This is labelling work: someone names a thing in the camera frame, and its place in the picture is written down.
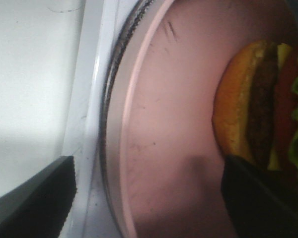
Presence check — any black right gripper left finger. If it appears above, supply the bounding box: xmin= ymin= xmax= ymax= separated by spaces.
xmin=0 ymin=156 xmax=77 ymax=238

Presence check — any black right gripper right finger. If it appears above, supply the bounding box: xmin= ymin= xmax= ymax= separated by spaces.
xmin=221 ymin=155 xmax=298 ymax=238

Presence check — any burger with lettuce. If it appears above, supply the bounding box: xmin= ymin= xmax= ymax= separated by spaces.
xmin=212 ymin=40 xmax=298 ymax=183

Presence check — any pink round plate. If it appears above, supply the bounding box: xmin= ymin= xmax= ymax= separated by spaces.
xmin=120 ymin=0 xmax=298 ymax=238

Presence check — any white microwave oven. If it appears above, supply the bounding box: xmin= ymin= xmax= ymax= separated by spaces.
xmin=0 ymin=0 xmax=152 ymax=238

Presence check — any glass microwave turntable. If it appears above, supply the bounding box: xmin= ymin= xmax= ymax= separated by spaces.
xmin=97 ymin=0 xmax=154 ymax=224

